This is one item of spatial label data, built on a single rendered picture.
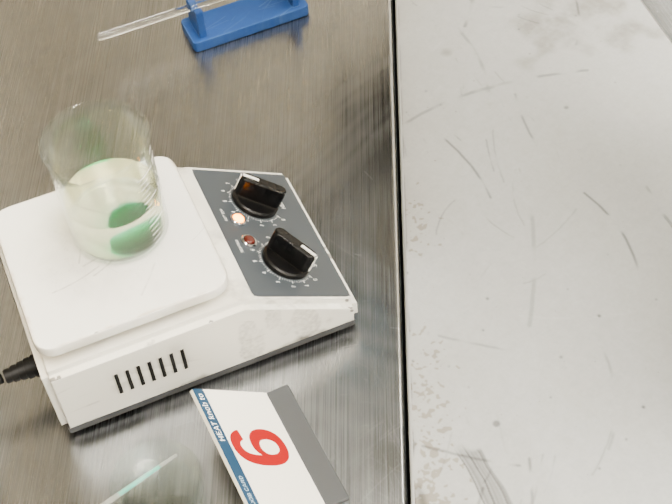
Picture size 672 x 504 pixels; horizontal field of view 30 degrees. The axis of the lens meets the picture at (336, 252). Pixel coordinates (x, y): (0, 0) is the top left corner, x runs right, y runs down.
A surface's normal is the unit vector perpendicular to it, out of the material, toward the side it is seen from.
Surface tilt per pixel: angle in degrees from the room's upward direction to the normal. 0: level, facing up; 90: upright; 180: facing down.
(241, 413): 40
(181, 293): 0
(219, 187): 30
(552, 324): 0
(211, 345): 90
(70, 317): 0
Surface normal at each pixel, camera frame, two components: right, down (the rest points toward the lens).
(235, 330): 0.40, 0.70
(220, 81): -0.06, -0.62
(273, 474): 0.54, -0.72
